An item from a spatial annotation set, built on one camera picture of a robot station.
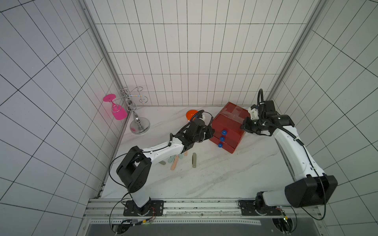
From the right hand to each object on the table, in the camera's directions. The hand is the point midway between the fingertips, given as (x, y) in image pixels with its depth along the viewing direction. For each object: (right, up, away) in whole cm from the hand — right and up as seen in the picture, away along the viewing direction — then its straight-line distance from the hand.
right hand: (240, 123), depth 79 cm
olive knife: (-26, -23, +11) cm, 36 cm away
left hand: (-14, -5, +3) cm, 16 cm away
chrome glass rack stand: (-66, -3, +27) cm, 71 cm away
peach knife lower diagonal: (-38, -25, +10) cm, 47 cm away
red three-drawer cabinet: (-8, -1, -3) cm, 9 cm away
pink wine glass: (-77, +7, +19) cm, 80 cm away
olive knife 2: (-45, -25, +10) cm, 53 cm away
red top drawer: (-7, -4, +1) cm, 8 cm away
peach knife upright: (-31, -20, +13) cm, 39 cm away
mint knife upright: (-34, -21, +13) cm, 42 cm away
